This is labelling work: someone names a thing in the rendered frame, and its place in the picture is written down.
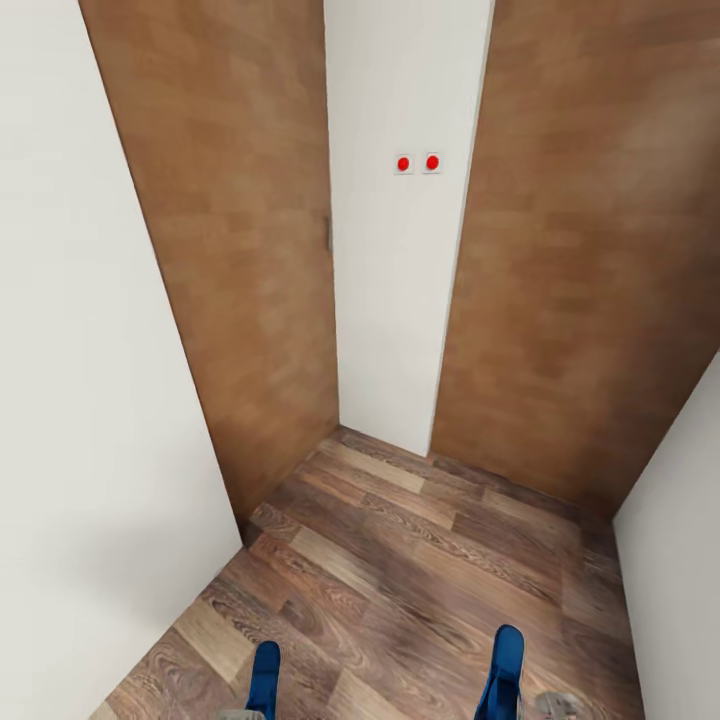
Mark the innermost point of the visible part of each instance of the electric switch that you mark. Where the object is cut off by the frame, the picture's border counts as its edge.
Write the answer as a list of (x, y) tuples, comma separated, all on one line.
[(433, 159), (404, 161)]

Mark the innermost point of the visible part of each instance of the sandal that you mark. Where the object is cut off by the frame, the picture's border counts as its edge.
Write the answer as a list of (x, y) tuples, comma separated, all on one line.
[(499, 699), (264, 680)]

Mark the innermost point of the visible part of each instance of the sliding door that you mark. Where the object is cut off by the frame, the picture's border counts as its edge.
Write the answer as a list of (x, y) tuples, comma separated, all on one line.
[(586, 301), (221, 108)]

